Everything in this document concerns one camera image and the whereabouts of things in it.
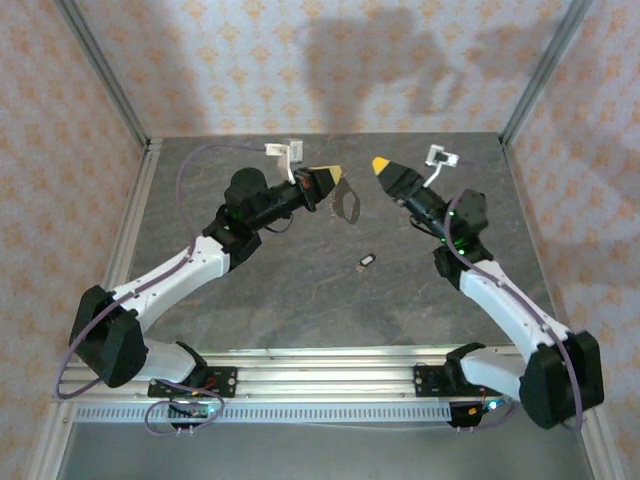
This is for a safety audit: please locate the grey metal lower panel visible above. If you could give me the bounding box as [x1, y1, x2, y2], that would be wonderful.
[57, 422, 599, 480]

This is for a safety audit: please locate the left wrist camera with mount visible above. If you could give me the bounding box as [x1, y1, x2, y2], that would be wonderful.
[263, 139, 305, 182]

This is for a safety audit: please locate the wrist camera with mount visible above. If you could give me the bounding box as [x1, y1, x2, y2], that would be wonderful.
[263, 139, 305, 182]
[423, 144, 460, 187]

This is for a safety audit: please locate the left gripper thin black cable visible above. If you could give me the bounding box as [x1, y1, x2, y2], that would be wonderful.
[263, 213, 295, 235]

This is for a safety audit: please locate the gripper thin black cable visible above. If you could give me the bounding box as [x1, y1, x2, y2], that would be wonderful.
[263, 213, 295, 235]
[408, 214, 442, 244]

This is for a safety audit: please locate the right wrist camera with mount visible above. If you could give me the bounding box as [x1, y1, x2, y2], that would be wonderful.
[423, 144, 460, 187]

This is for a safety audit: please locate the right gripper thin black cable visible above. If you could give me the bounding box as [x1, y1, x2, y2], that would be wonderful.
[408, 214, 442, 244]

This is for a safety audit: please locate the aluminium side rail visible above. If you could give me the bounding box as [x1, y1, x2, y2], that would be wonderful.
[78, 138, 164, 362]

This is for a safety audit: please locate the right aluminium corner post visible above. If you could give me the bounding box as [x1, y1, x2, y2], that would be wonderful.
[499, 0, 596, 147]

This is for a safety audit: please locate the aluminium corner post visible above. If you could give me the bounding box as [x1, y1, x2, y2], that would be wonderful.
[52, 0, 151, 149]
[499, 0, 596, 147]

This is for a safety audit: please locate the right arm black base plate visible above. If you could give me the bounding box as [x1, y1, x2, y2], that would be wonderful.
[414, 363, 504, 400]

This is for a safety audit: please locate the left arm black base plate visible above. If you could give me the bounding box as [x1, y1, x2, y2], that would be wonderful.
[148, 366, 238, 400]

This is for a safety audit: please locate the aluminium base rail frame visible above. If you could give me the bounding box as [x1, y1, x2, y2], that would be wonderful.
[52, 347, 600, 402]

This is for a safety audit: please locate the left aluminium corner post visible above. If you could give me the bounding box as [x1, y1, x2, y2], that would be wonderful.
[52, 0, 151, 149]

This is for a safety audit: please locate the slotted grey cable duct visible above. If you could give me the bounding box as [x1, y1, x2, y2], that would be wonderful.
[74, 403, 454, 425]

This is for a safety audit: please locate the aluminium frame leg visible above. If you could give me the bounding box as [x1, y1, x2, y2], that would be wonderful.
[572, 399, 626, 480]
[29, 399, 76, 480]

